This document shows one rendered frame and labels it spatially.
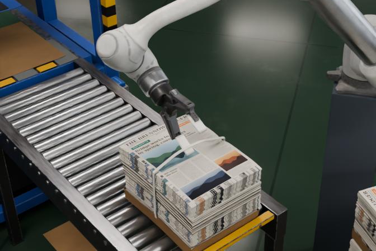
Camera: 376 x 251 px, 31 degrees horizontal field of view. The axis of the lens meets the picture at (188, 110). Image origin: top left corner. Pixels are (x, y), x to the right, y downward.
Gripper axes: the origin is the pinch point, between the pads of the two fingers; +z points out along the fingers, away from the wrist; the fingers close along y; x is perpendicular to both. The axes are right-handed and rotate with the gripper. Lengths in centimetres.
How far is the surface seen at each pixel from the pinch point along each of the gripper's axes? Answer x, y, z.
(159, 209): 13.2, 22.1, 8.5
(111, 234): 27.1, 33.3, 5.3
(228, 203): -0.4, 7.3, 20.9
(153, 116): -22, 55, -35
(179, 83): -121, 180, -98
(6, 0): -26, 122, -160
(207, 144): -8.7, 10.1, 0.2
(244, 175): -7.7, 1.5, 17.2
